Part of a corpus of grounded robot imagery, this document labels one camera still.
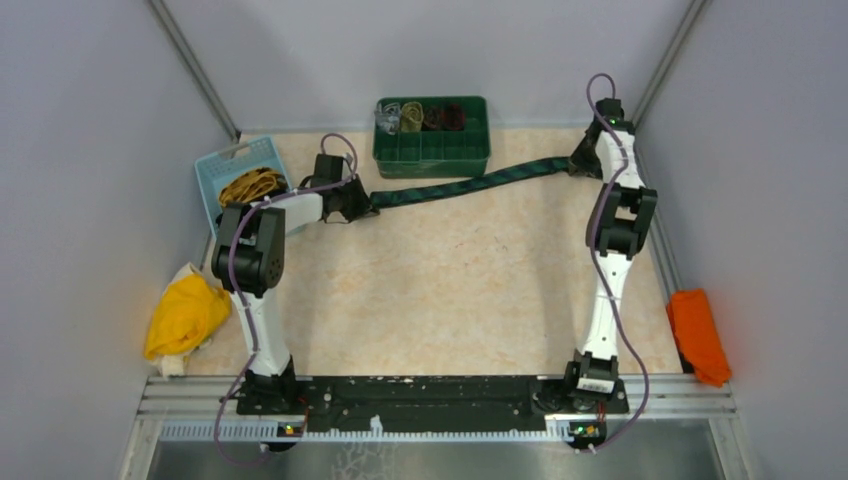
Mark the brown rolled tie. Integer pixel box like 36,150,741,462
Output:
422,104,445,131

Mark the green compartment organizer box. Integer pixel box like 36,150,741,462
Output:
372,95,491,179

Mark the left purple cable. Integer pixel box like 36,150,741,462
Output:
213,133,359,468

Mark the light blue plastic basket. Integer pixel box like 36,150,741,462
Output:
194,135,292,238

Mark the yellow cloth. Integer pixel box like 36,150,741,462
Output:
143,263,232,378

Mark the yellow patterned tie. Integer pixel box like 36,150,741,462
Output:
217,167,289,208

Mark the red black rolled tie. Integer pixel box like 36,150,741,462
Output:
441,103,466,131

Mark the orange cloth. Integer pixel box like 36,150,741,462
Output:
666,289,732,387

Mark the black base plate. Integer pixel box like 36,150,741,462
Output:
234,375,630,433

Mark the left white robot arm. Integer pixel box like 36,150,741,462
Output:
211,153,375,414

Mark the olive rolled tie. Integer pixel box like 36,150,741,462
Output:
399,101,424,133

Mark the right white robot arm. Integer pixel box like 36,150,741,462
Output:
563,98,658,412

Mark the green plaid tie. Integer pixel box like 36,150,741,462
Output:
369,157,570,210

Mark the silver rolled tie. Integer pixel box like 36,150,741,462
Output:
374,102,402,135

